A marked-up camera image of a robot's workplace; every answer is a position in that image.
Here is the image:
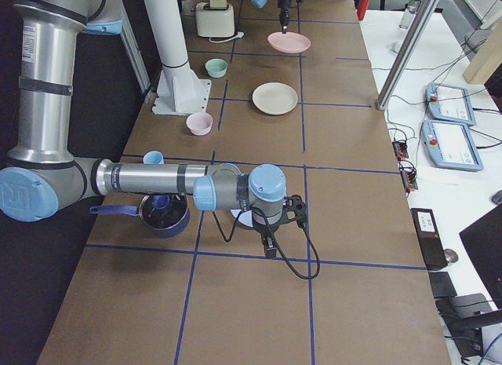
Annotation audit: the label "black monitor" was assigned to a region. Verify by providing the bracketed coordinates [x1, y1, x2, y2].
[460, 208, 501, 308]

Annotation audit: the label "light blue cup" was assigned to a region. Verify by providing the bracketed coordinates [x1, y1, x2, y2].
[143, 151, 164, 165]

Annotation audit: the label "pink bowl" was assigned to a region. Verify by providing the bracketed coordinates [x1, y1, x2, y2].
[186, 112, 213, 136]

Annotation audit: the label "near teach pendant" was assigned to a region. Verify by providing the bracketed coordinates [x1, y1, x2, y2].
[421, 120, 484, 172]

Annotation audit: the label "orange black connector board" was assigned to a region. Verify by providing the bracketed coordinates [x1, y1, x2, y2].
[392, 140, 409, 160]

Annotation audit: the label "pink plate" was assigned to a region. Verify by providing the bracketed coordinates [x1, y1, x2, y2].
[267, 31, 311, 54]

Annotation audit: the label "white toaster plug cable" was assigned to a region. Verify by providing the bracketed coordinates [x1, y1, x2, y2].
[208, 31, 246, 43]

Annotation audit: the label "clear water bottle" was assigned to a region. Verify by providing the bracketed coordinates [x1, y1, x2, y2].
[398, 0, 421, 29]

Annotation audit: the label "white pedestal column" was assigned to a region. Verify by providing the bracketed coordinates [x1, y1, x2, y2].
[144, 0, 212, 115]

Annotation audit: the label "black camera cable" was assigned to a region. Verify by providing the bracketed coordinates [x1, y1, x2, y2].
[211, 207, 322, 279]

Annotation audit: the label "beige plate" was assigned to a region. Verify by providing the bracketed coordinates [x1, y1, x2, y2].
[252, 82, 298, 115]

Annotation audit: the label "dark blue saucepan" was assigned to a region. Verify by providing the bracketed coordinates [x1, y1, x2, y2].
[89, 194, 191, 238]

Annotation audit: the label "black box with label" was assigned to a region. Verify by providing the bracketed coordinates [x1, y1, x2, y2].
[410, 208, 447, 271]

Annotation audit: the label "light blue plate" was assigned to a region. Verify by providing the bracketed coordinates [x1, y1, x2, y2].
[231, 209, 253, 228]

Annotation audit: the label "green bowl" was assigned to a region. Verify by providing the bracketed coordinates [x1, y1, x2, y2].
[205, 58, 228, 78]

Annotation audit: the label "cream toaster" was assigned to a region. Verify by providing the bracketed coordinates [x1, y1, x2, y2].
[195, 0, 235, 38]

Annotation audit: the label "aluminium frame post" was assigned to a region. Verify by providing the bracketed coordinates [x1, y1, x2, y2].
[376, 0, 440, 111]

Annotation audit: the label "far teach pendant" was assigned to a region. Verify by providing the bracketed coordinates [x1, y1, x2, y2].
[425, 82, 476, 126]

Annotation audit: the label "wooden board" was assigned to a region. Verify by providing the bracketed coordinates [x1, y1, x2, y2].
[463, 12, 501, 85]

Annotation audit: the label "teach pendant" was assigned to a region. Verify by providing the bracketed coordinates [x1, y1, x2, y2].
[421, 120, 484, 172]
[425, 82, 476, 126]

